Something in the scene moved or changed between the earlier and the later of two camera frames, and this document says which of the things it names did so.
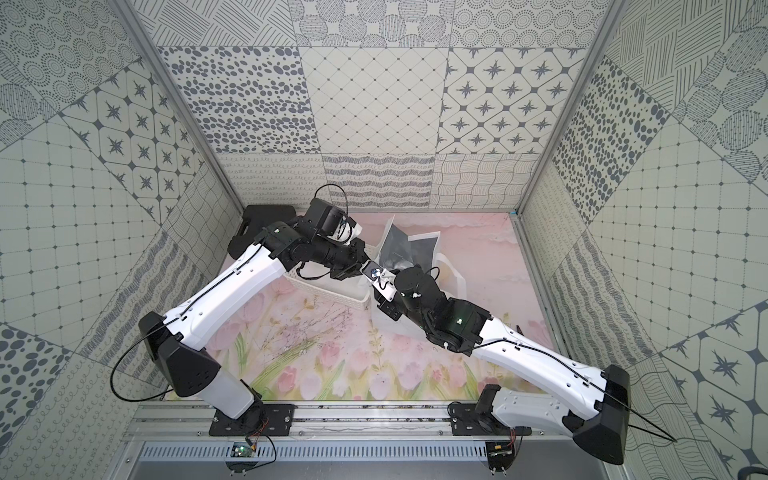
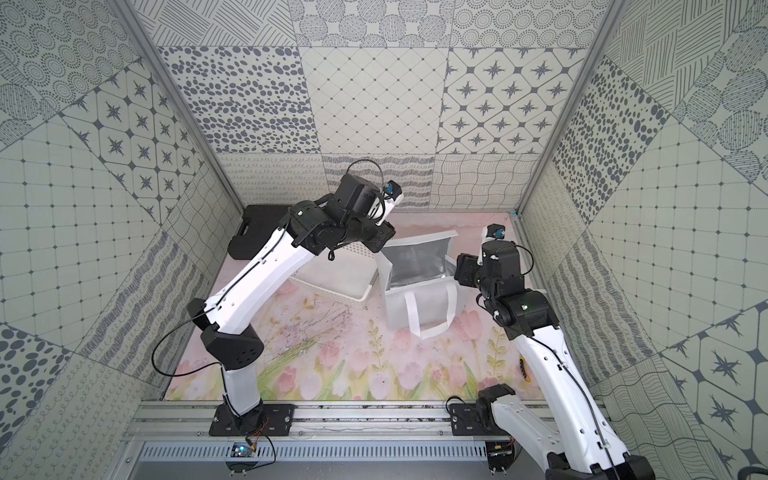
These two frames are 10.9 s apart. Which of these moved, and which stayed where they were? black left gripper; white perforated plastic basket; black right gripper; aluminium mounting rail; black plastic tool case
Moved: black right gripper; black left gripper
Stayed: black plastic tool case; white perforated plastic basket; aluminium mounting rail
